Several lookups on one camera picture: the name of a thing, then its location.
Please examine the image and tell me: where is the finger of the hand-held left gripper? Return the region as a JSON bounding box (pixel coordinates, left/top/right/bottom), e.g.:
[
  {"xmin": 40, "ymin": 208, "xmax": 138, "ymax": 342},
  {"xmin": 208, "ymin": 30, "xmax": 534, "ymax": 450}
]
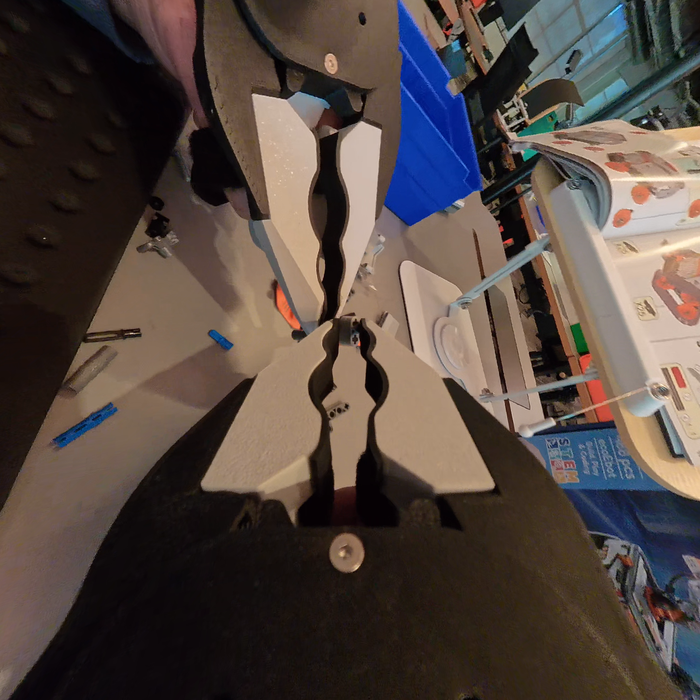
[
  {"xmin": 250, "ymin": 93, "xmax": 329, "ymax": 331},
  {"xmin": 327, "ymin": 120, "xmax": 382, "ymax": 322}
]

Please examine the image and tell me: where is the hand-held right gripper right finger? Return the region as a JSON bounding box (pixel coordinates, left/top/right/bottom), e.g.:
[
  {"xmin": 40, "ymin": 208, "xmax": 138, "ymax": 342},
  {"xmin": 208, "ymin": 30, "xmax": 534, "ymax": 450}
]
[{"xmin": 357, "ymin": 319, "xmax": 495, "ymax": 526}]

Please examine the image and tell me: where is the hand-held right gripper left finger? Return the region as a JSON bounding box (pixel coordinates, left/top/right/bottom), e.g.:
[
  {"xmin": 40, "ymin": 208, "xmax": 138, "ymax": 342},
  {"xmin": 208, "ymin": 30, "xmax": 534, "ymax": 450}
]
[{"xmin": 201, "ymin": 320, "xmax": 337, "ymax": 526}]

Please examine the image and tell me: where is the blue storage bin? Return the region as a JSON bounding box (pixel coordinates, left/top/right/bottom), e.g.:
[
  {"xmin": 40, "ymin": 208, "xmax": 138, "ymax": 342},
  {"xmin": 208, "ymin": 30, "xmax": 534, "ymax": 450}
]
[{"xmin": 383, "ymin": 0, "xmax": 483, "ymax": 226}]

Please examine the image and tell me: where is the orange wedge plate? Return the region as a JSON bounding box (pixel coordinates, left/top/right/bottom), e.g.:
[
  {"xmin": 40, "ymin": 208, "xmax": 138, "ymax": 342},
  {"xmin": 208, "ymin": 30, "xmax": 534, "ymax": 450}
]
[{"xmin": 272, "ymin": 280, "xmax": 303, "ymax": 330}]

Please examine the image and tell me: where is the person's left forearm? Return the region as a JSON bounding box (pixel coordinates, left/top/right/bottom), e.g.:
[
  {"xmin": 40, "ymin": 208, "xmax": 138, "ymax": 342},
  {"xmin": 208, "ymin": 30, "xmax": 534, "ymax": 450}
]
[{"xmin": 57, "ymin": 0, "xmax": 156, "ymax": 65}]

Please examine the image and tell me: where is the person's left hand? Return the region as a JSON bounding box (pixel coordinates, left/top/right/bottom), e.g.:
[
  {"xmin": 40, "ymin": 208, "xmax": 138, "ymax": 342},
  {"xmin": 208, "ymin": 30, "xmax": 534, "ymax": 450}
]
[{"xmin": 112, "ymin": 0, "xmax": 251, "ymax": 218}]

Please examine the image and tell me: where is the light grey hinged panel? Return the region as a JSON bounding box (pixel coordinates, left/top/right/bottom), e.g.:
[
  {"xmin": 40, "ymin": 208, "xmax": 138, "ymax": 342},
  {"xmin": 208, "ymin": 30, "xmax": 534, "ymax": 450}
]
[{"xmin": 355, "ymin": 232, "xmax": 387, "ymax": 285}]

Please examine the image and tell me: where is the long blue pin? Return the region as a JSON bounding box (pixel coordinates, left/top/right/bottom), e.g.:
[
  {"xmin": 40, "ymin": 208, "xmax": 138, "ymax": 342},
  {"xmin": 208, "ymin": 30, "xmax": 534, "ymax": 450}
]
[{"xmin": 51, "ymin": 402, "xmax": 119, "ymax": 450}]

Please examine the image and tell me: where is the blue toy box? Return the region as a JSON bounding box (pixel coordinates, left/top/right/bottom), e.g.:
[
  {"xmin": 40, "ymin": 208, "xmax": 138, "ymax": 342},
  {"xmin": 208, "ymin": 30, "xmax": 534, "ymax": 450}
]
[{"xmin": 528, "ymin": 421, "xmax": 700, "ymax": 700}]

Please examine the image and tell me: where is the black studded mat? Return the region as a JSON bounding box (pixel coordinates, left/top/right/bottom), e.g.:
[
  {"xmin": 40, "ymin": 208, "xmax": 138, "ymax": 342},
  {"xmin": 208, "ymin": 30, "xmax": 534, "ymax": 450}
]
[{"xmin": 0, "ymin": 0, "xmax": 189, "ymax": 509}]

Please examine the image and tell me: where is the instruction booklet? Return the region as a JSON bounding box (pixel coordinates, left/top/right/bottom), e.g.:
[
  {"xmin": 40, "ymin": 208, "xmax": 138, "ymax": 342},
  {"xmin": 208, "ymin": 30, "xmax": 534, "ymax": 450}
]
[{"xmin": 509, "ymin": 119, "xmax": 700, "ymax": 455}]

